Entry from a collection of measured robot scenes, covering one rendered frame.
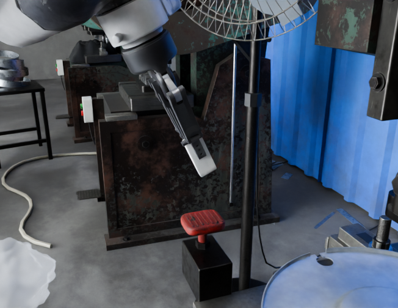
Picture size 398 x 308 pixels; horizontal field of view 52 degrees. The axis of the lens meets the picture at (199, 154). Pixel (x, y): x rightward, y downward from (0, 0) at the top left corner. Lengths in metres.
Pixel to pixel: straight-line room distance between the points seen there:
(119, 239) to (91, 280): 0.29
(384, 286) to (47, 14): 0.51
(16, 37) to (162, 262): 1.50
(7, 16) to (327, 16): 0.38
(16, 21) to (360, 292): 0.52
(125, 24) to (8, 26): 0.14
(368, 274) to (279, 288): 0.12
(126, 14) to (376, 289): 0.46
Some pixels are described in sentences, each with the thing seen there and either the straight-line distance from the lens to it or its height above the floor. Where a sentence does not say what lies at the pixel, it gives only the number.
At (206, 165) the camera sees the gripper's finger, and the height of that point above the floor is 0.86.
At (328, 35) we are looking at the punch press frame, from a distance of 0.53.
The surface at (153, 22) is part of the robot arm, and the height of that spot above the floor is 1.09.
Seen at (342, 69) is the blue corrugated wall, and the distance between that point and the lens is 2.50.
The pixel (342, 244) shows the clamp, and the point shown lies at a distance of 0.73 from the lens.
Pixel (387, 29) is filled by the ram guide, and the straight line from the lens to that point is 0.47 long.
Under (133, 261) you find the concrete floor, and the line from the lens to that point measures 1.96.
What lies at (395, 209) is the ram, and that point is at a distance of 0.49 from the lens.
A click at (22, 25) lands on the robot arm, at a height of 1.08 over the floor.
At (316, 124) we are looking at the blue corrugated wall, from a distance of 2.74.
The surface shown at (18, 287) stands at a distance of 1.70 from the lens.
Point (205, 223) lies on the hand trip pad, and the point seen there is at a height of 0.76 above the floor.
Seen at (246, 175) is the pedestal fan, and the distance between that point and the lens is 1.36.
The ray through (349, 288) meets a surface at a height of 0.78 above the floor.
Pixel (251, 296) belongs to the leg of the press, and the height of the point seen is 0.64.
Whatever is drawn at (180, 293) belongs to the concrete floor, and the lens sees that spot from 1.77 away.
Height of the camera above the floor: 1.11
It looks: 20 degrees down
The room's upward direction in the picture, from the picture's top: straight up
